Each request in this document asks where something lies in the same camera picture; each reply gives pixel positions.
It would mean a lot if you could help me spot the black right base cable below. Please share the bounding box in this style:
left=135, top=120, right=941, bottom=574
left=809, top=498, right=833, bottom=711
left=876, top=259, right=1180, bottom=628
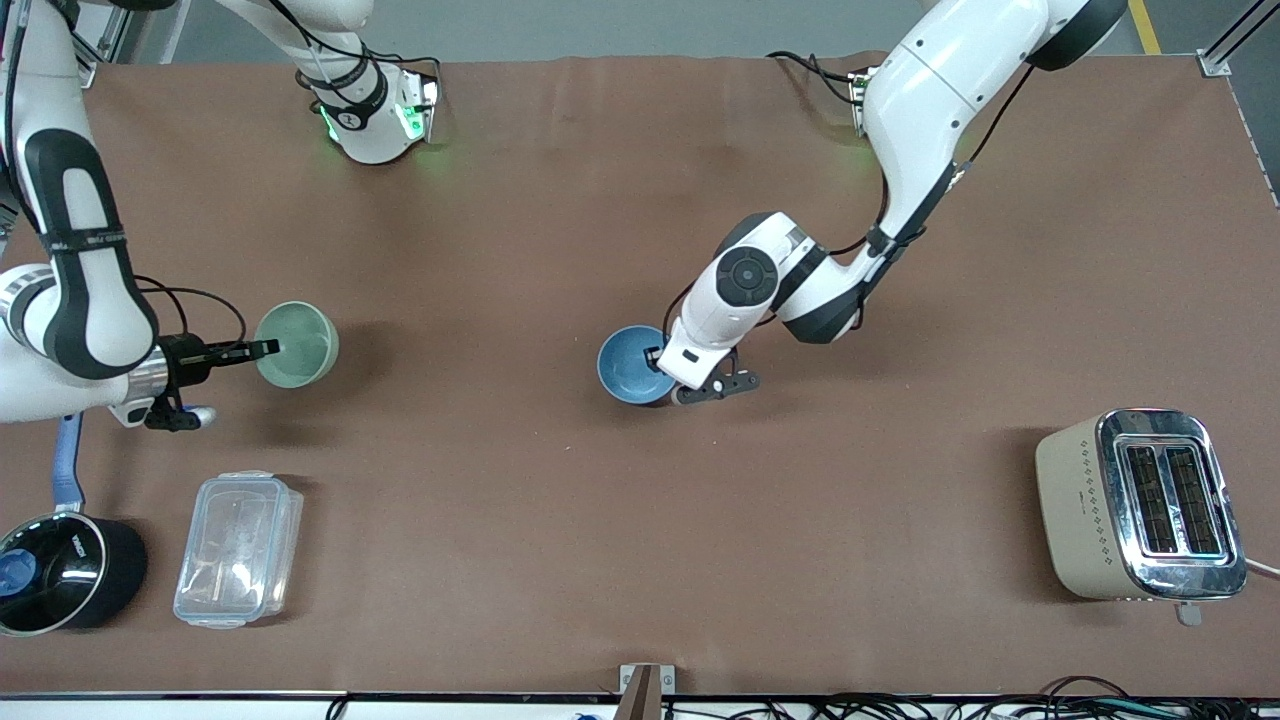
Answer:
left=270, top=0, right=443, bottom=96

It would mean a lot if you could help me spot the brown table mat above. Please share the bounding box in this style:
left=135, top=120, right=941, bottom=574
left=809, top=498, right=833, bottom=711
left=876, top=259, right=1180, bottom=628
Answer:
left=0, top=52, right=1280, bottom=698

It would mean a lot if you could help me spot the black left base cable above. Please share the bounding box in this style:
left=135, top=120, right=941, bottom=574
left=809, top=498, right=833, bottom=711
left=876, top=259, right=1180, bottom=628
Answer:
left=765, top=49, right=863, bottom=109

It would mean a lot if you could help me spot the blue bowl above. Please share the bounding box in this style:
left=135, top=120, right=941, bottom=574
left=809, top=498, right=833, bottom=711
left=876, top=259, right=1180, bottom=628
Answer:
left=597, top=325, right=683, bottom=407

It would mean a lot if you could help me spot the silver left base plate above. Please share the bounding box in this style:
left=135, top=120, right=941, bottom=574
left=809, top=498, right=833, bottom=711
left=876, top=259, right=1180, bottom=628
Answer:
left=849, top=67, right=881, bottom=137

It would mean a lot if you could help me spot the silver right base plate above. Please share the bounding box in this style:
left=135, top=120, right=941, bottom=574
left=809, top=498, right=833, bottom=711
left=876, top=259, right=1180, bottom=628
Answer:
left=398, top=72, right=442, bottom=143

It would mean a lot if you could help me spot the black cable bundle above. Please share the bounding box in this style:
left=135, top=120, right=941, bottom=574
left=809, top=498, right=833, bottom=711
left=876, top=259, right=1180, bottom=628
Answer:
left=660, top=676, right=1280, bottom=720

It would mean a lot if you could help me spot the green bowl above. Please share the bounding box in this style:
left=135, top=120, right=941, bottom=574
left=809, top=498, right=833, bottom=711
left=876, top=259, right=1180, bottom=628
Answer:
left=254, top=301, right=340, bottom=389

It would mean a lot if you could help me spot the clear plastic food container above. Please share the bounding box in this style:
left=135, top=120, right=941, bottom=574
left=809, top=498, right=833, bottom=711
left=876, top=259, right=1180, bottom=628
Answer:
left=173, top=471, right=304, bottom=630

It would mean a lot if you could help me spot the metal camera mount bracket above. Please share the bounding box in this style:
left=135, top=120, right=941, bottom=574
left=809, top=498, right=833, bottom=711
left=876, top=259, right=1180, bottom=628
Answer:
left=618, top=664, right=677, bottom=720

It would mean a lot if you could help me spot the black base cable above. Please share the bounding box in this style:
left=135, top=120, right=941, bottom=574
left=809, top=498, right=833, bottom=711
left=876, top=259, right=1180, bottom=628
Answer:
left=765, top=49, right=863, bottom=109
left=270, top=0, right=443, bottom=96

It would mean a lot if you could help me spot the black saucepan with blue handle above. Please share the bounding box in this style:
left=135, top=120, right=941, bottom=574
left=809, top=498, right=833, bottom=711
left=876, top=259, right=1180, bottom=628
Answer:
left=0, top=412, right=149, bottom=637

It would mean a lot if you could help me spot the beige chrome toaster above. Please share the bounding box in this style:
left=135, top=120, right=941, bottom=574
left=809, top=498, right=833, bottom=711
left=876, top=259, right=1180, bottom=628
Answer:
left=1035, top=408, right=1249, bottom=628

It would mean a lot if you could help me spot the aluminium frame profile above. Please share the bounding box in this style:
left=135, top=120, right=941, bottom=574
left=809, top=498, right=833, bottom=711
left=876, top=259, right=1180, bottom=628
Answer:
left=1196, top=0, right=1280, bottom=209
left=70, top=0, right=137, bottom=89

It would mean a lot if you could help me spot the glass lid with blue knob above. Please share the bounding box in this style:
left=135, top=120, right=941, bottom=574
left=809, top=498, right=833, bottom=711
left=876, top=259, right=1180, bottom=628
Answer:
left=0, top=515, right=107, bottom=634

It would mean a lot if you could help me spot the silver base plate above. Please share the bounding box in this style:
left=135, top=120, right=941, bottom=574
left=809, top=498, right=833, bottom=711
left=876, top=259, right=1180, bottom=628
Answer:
left=849, top=67, right=881, bottom=137
left=398, top=72, right=442, bottom=143

